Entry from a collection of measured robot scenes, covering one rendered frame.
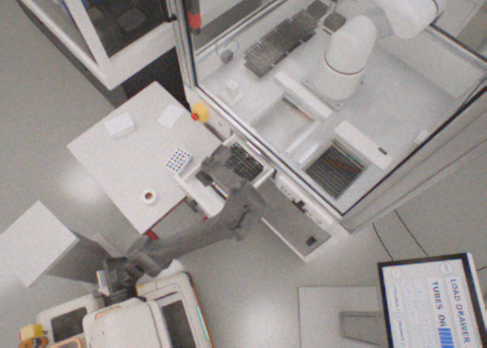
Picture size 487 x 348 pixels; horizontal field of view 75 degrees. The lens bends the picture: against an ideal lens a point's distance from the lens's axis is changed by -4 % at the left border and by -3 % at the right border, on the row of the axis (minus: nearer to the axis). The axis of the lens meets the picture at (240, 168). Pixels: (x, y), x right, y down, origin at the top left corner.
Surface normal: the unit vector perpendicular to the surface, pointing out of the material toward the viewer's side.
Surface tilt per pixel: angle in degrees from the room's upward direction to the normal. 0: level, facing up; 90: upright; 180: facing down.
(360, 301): 5
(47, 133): 0
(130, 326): 43
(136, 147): 0
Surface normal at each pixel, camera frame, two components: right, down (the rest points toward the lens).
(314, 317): -0.03, -0.39
